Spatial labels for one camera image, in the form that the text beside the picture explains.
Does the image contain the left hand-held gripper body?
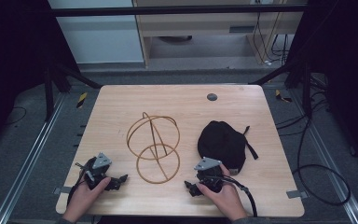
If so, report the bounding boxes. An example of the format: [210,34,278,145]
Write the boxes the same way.
[75,151,121,191]

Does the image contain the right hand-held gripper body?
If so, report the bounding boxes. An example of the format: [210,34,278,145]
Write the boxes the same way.
[193,157,228,192]

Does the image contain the black cap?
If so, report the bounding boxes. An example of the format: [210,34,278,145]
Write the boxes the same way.
[197,120,259,175]

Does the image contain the gold wire hat stand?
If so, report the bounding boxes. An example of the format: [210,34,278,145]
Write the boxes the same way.
[126,111,181,185]

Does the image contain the person's right hand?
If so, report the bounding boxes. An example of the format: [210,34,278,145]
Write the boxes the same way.
[196,163,249,222]

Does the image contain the person's left hand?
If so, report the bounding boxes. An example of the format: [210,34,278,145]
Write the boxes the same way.
[62,175,112,224]

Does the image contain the yellow black floor tape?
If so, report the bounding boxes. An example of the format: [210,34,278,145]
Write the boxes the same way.
[76,91,89,109]
[274,89,293,104]

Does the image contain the black metal stand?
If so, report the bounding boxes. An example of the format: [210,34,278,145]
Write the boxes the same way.
[42,62,103,123]

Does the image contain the white cabinet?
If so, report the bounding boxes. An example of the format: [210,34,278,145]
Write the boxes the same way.
[48,0,145,65]

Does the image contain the dark curtain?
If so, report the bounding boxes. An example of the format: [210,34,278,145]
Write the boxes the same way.
[287,0,358,172]
[0,0,82,150]

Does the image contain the grey metal table bracket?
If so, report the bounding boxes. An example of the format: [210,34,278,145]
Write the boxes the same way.
[285,189,310,200]
[53,186,73,196]

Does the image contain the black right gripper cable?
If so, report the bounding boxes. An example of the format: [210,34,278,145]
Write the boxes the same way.
[220,175,259,218]

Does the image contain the silver floor rail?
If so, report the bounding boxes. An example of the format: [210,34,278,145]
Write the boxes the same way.
[288,88,358,224]
[0,92,67,224]

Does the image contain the black looped floor cable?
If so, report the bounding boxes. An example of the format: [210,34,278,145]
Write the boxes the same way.
[274,90,352,207]

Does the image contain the thin black floor cable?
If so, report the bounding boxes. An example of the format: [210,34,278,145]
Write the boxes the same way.
[4,105,28,126]

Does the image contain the hanging black desk cables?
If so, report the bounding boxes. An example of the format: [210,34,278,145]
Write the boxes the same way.
[252,11,291,67]

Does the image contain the black horizontal frame bar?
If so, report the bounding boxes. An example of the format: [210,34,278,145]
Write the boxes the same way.
[49,4,308,18]

